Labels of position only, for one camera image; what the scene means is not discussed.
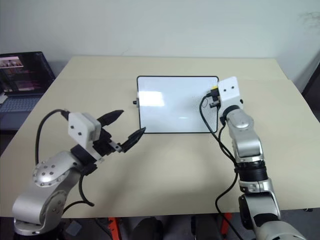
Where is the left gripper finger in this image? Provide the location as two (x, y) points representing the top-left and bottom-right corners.
(121, 126), (147, 153)
(96, 109), (125, 127)

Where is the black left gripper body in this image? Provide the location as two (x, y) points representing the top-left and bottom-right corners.
(93, 129), (125, 158)

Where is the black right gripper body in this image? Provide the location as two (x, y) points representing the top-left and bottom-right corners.
(206, 89), (222, 109)

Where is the small black-framed whiteboard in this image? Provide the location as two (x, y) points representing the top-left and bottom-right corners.
(132, 75), (221, 135)

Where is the orange table leg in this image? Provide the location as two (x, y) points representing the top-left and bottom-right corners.
(223, 212), (234, 238)
(108, 216), (121, 240)

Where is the dark rounded shape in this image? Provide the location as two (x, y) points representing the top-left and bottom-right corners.
(130, 217), (164, 240)
(191, 215), (221, 240)

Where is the open dark laptop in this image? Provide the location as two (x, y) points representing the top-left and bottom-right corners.
(0, 51), (56, 131)

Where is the dark chair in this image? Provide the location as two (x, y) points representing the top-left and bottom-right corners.
(300, 59), (320, 101)

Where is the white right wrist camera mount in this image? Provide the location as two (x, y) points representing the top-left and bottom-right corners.
(217, 76), (245, 110)

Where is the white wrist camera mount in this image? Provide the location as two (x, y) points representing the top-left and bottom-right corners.
(217, 76), (245, 110)
(67, 112), (102, 151)

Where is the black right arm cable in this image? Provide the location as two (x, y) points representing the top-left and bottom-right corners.
(198, 92), (242, 240)

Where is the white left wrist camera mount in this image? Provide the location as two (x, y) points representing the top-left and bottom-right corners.
(67, 112), (102, 151)

